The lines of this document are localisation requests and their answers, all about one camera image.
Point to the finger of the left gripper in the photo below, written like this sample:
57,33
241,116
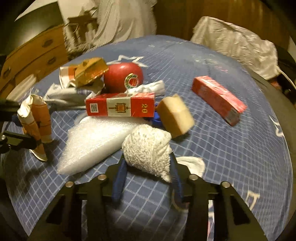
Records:
16,141

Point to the orange white torn wrapper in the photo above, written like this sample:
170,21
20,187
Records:
67,76

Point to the wooden wardrobe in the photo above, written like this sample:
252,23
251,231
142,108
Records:
270,20

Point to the white foam piece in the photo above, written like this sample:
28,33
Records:
158,88

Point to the gold cardboard box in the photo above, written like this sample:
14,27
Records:
88,70

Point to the blue plastic bottle cap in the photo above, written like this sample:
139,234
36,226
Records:
154,117

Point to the red apple with sticker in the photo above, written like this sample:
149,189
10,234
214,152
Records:
123,76

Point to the red white cigarette pack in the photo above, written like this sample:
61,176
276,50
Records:
138,105

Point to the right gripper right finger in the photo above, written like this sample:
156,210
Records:
176,177

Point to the striped hanging shirt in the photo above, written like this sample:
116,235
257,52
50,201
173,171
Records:
90,24

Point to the white tissue ball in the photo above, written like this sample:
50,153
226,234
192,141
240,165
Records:
148,149

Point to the white tissue piece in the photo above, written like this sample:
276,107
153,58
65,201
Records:
195,165

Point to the blue grid bed sheet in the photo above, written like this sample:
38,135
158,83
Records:
253,156

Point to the orange white paper cup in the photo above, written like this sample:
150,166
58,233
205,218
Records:
36,121

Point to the long red carton box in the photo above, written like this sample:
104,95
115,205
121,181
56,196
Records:
219,98

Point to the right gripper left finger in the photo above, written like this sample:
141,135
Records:
119,180

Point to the white foam sheet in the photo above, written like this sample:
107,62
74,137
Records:
94,139

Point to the wooden drawer dresser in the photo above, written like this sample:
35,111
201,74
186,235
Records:
39,56

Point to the tan sponge block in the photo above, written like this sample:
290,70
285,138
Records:
175,116

